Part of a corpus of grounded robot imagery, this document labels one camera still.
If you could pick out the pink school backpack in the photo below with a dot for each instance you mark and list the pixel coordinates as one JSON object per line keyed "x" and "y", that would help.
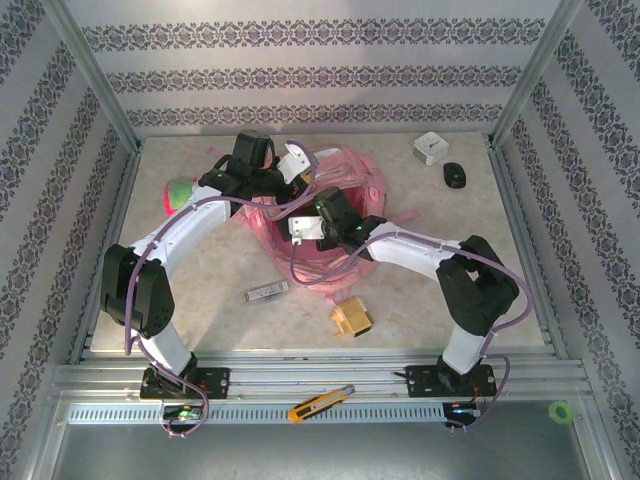
{"x": 360, "y": 200}

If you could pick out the yellow wooden toy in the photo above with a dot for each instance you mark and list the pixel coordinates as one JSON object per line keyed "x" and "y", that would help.
{"x": 352, "y": 317}

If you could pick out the silver pen case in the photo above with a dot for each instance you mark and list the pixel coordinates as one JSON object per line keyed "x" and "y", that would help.
{"x": 266, "y": 291}

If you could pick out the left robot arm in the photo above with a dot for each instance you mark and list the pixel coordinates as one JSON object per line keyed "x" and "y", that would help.
{"x": 195, "y": 225}

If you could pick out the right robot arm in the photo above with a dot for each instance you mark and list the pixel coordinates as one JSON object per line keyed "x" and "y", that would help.
{"x": 425, "y": 250}

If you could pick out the white pink green plush toy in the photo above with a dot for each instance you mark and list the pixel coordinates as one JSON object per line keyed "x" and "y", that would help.
{"x": 177, "y": 195}

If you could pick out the white square alarm clock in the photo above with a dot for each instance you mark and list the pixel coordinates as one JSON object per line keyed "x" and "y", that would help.
{"x": 429, "y": 146}

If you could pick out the black computer mouse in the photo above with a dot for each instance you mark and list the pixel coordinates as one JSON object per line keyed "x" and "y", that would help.
{"x": 454, "y": 175}

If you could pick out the yellow utility knife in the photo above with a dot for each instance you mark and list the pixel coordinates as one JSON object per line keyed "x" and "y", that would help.
{"x": 320, "y": 404}

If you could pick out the green-lit circuit board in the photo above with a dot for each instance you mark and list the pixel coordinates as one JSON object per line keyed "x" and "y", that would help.
{"x": 182, "y": 413}
{"x": 462, "y": 409}

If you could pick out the green tape roll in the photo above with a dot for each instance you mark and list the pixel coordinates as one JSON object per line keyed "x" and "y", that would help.
{"x": 561, "y": 412}

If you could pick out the aluminium side rail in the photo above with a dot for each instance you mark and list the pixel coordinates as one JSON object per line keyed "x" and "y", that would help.
{"x": 112, "y": 240}
{"x": 525, "y": 240}

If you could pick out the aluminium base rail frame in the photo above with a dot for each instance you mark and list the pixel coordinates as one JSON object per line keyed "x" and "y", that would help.
{"x": 300, "y": 375}

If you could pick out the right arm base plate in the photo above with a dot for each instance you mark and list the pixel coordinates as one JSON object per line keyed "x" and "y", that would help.
{"x": 420, "y": 380}

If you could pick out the aluminium corner post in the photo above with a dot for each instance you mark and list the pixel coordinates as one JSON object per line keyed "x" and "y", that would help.
{"x": 95, "y": 75}
{"x": 535, "y": 70}

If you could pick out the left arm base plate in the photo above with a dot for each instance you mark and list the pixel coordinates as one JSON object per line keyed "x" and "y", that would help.
{"x": 215, "y": 382}

